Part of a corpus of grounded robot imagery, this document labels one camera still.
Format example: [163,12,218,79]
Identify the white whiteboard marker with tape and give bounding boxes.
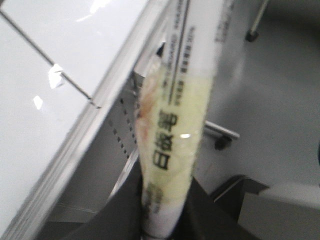
[135,0,233,240]

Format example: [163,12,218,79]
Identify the metal leg with black foot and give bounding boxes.
[245,0,270,43]

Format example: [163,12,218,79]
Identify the metal bar with black caster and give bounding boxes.
[204,120,241,151]

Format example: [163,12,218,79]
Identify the white whiteboard with metal frame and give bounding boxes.
[0,0,170,240]

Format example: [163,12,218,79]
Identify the grey perforated stand panel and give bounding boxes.
[74,72,151,218]

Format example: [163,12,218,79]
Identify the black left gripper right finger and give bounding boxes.
[172,178,258,240]

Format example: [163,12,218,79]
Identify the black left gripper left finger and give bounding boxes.
[63,172,142,240]

